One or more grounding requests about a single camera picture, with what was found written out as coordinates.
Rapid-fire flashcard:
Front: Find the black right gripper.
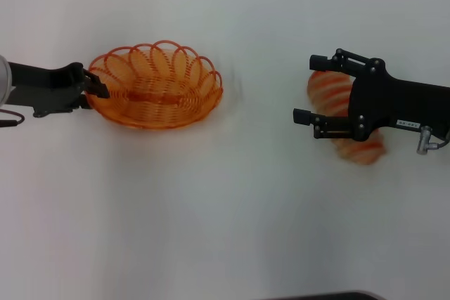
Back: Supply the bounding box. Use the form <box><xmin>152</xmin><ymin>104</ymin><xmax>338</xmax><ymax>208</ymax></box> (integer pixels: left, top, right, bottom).
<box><xmin>292</xmin><ymin>48</ymin><xmax>450</xmax><ymax>142</ymax></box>

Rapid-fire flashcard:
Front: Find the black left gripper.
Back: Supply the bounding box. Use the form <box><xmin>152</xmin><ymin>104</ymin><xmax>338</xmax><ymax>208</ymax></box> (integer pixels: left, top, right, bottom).
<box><xmin>7</xmin><ymin>62</ymin><xmax>110</xmax><ymax>110</ymax></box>

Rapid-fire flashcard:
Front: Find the striped bread loaf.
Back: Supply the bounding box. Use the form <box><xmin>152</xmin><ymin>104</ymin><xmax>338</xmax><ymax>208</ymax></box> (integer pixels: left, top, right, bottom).
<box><xmin>307</xmin><ymin>70</ymin><xmax>387</xmax><ymax>167</ymax></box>

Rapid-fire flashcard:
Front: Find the orange woven plastic basket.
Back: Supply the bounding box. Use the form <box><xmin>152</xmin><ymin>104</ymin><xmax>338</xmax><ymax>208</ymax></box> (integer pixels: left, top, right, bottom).
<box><xmin>85</xmin><ymin>39</ymin><xmax>224</xmax><ymax>131</ymax></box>

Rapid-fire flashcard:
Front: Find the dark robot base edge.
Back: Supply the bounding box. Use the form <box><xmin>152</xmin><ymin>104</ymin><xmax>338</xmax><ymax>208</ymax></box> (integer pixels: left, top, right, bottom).
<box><xmin>270</xmin><ymin>291</ymin><xmax>383</xmax><ymax>300</ymax></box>

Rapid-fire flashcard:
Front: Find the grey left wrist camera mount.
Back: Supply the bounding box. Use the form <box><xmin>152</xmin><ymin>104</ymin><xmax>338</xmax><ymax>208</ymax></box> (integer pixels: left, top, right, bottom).
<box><xmin>6</xmin><ymin>86</ymin><xmax>85</xmax><ymax>118</ymax></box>

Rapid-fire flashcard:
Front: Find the dark red cable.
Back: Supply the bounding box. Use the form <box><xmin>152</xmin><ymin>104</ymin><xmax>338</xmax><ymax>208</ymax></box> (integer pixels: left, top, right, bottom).
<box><xmin>0</xmin><ymin>110</ymin><xmax>25</xmax><ymax>129</ymax></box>

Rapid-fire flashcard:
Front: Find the silver connector with cable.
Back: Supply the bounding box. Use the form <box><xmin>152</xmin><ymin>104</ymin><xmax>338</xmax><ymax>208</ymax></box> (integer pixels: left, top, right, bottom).
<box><xmin>416</xmin><ymin>126</ymin><xmax>450</xmax><ymax>155</ymax></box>

